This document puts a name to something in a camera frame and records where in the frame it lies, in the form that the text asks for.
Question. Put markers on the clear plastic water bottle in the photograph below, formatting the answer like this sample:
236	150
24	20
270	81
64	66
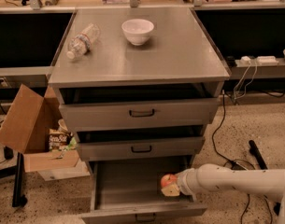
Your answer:
83	42

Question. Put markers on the grey top drawer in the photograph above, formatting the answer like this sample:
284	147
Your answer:
136	115

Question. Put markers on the grey metal drawer cabinet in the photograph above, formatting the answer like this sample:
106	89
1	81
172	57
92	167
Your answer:
178	62

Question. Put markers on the snack bag in box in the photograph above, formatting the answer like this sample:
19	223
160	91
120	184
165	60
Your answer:
58	140

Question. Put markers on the red apple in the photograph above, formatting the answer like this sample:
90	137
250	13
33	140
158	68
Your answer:
167	180

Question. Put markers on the black stand leg left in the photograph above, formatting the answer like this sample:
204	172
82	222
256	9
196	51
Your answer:
19	199

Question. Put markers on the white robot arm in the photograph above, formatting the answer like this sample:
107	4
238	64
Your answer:
211	177

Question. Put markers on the grey drawer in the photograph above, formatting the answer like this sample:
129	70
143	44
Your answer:
129	192
140	149
136	115

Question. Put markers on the black power adapter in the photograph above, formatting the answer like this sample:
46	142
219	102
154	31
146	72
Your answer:
237	166

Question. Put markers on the white ceramic bowl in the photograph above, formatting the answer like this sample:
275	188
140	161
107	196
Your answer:
137	31

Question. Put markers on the black floor stand bar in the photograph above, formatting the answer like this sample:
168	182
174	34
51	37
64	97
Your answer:
257	154

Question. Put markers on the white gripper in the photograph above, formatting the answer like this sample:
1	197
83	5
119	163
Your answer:
183	181

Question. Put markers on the white power strip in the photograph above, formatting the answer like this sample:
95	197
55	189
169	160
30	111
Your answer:
260	60

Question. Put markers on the grey middle drawer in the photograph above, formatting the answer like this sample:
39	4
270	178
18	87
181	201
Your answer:
140	149

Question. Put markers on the grey bottom drawer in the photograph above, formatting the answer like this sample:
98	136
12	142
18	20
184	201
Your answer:
129	192

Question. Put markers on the brown cardboard box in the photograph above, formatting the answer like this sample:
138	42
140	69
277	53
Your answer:
26	130

